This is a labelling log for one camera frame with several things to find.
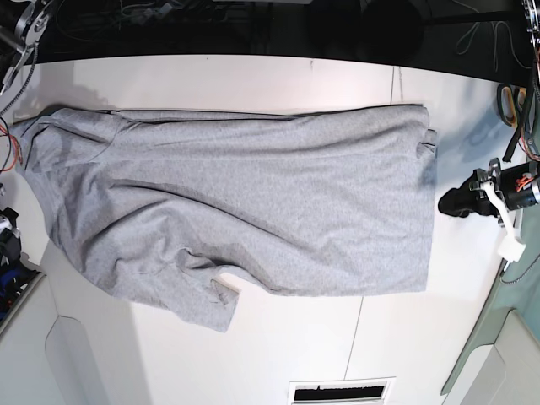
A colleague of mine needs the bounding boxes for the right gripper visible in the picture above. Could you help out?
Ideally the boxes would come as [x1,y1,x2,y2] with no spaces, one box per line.
[0,207,21,265]

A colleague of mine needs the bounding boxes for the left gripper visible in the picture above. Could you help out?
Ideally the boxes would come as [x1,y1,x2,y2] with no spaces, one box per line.
[438,158,539,226]

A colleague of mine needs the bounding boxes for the grey t-shirt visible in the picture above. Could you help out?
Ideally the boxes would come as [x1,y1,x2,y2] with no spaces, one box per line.
[11,105,436,332]

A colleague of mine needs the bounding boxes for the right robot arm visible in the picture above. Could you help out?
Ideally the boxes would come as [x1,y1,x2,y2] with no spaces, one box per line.
[1,1,55,236]

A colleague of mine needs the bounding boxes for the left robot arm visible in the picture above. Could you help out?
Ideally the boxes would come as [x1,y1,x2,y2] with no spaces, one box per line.
[438,1,539,241]

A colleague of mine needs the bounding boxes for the green plastic bin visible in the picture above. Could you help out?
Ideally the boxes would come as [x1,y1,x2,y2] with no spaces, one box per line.
[440,235,540,405]

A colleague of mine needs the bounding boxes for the white plastic bin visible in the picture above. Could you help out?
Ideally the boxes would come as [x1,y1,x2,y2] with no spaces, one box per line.
[1,275,93,404]

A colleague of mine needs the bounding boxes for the blue and black cable bundle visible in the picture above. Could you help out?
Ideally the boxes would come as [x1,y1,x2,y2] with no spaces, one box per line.
[0,252,41,321]

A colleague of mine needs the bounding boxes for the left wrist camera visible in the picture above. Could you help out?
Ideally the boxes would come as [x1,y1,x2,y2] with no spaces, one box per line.
[498,235,527,262]

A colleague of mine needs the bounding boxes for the orange handled scissors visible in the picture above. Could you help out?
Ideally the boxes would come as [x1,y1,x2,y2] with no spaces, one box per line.
[496,84,529,129]

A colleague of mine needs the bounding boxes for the black cable on floor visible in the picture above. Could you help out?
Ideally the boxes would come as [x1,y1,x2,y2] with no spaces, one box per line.
[455,16,537,73]

